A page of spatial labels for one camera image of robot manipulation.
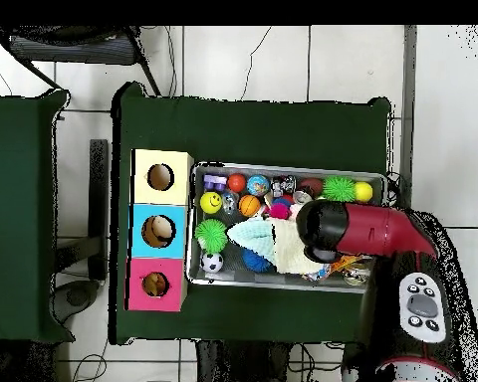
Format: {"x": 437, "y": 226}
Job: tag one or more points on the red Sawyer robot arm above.
{"x": 374, "y": 230}

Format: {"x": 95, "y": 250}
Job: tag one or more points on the dark green table cloth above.
{"x": 263, "y": 131}

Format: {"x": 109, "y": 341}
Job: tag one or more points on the green spiky rubber ball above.
{"x": 211, "y": 235}
{"x": 338, "y": 188}

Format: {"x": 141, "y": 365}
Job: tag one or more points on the black office chair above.
{"x": 71, "y": 49}

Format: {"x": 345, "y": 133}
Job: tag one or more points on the blue globe ball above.
{"x": 258, "y": 185}

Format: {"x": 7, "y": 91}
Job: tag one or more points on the dark round floor base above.
{"x": 77, "y": 296}

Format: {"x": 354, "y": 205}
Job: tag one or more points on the small soccer ball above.
{"x": 212, "y": 262}

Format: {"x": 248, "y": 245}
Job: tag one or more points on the clear mesh bin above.
{"x": 201, "y": 278}

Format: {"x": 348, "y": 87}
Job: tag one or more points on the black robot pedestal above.
{"x": 239, "y": 366}

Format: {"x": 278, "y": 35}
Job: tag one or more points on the black upright panel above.
{"x": 98, "y": 199}

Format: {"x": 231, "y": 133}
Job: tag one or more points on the mint green waffle cloth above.
{"x": 251, "y": 234}

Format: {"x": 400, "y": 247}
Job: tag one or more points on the cream waffle cloth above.
{"x": 290, "y": 250}

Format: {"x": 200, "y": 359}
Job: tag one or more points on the green cloth side table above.
{"x": 20, "y": 199}

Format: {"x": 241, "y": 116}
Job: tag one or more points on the small orange basketball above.
{"x": 249, "y": 205}

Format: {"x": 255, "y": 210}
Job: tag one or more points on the yellow plastic ball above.
{"x": 211, "y": 202}
{"x": 363, "y": 191}

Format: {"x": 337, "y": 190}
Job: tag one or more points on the wooden box with three holes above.
{"x": 139, "y": 246}

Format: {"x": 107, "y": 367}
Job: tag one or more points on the red-orange ball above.
{"x": 236, "y": 183}

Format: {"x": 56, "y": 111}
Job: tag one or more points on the yellow plush duck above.
{"x": 158, "y": 282}

